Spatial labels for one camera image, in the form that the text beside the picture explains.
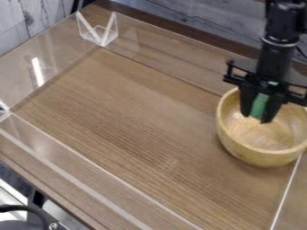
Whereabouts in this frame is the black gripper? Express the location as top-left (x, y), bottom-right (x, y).
top-left (223, 37), bottom-right (307, 123)

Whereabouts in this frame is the green rectangular stick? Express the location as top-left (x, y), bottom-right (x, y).
top-left (250, 82), bottom-right (278, 121)

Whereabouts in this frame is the wooden bowl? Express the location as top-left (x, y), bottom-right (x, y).
top-left (216, 88), bottom-right (307, 167)

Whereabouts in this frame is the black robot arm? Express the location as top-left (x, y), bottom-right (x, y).
top-left (223, 0), bottom-right (307, 123)

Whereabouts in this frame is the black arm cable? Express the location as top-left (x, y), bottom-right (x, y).
top-left (297, 44), bottom-right (307, 61)

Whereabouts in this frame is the clear acrylic corner bracket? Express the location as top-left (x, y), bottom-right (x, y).
top-left (76, 12), bottom-right (119, 47)

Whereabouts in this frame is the clear acrylic tray wall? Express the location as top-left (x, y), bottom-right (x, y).
top-left (0, 102), bottom-right (202, 230)

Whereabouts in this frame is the black metal frame bracket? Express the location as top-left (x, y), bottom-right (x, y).
top-left (27, 189), bottom-right (70, 230)

